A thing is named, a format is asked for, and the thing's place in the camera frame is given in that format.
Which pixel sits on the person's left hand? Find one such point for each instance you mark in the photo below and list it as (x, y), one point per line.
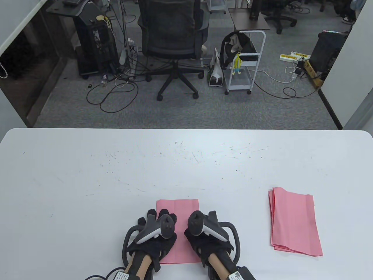
(158, 245)

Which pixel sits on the person's right hand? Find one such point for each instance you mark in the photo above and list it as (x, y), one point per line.
(207, 245)

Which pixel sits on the pink cloth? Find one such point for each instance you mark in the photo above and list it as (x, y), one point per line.
(270, 210)
(180, 207)
(294, 221)

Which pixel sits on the person's left forearm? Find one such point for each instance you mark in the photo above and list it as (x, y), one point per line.
(142, 264)

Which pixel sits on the person's right forearm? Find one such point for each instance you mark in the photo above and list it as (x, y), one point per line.
(217, 264)

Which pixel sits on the black white handheld controller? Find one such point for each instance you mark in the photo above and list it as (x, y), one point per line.
(195, 223)
(151, 230)

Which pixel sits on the white rolling cart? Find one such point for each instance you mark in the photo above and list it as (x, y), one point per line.
(242, 86)

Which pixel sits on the white tote bag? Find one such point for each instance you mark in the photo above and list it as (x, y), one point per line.
(215, 78)

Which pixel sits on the small plastic bottle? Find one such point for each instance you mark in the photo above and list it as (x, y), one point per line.
(103, 79)

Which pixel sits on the yellow toy figure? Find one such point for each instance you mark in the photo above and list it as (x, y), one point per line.
(237, 64)

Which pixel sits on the long white power strip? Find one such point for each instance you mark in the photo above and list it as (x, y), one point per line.
(132, 58)

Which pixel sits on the white yellow-labelled power strip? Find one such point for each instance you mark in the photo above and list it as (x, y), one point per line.
(288, 57)
(300, 54)

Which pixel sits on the black bag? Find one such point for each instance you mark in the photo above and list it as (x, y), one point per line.
(244, 43)

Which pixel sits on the black computer tower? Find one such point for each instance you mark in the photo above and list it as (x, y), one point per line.
(96, 43)

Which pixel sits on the black mesh office chair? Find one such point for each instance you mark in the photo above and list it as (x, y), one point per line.
(172, 32)

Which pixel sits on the brown side table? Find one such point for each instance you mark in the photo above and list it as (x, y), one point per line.
(250, 24)

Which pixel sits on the black lit computer case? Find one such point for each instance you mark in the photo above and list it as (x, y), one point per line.
(326, 49)

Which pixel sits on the small cream gadget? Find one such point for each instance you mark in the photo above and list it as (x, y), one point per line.
(100, 17)

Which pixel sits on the black swivel chair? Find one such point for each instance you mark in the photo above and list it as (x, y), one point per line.
(276, 17)

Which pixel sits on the black bottle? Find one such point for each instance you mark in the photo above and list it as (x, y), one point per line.
(254, 11)

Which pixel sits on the dark wooden desk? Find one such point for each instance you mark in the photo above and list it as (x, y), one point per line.
(58, 8)

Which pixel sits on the black keyboard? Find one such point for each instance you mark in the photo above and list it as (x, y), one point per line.
(72, 3)

